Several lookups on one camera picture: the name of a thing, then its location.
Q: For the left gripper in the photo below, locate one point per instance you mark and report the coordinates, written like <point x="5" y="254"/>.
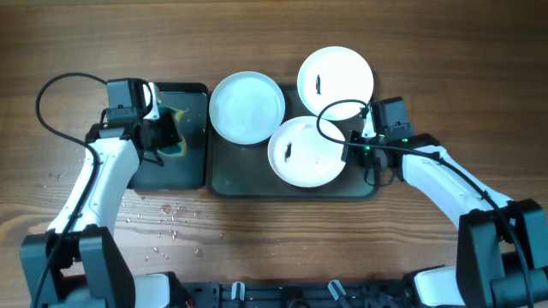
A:
<point x="167" y="129"/>

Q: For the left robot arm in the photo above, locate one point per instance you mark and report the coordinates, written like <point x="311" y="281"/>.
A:
<point x="76" y="262"/>

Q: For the light blue plate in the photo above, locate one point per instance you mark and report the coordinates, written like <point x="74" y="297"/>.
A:
<point x="247" y="108"/>

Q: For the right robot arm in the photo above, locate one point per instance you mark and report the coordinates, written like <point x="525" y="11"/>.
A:
<point x="502" y="243"/>

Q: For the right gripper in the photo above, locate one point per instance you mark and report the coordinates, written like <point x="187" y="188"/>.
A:
<point x="354" y="148"/>

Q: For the white plate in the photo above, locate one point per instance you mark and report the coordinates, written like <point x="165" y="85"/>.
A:
<point x="306" y="152"/>
<point x="335" y="82"/>

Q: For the black rectangular sponge tray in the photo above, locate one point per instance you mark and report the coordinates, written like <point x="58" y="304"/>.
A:
<point x="180" y="173"/>

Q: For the dark brown serving tray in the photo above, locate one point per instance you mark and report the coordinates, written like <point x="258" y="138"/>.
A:
<point x="244" y="171"/>

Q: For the green yellow sponge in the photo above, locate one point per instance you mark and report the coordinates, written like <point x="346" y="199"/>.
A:
<point x="179" y="149"/>

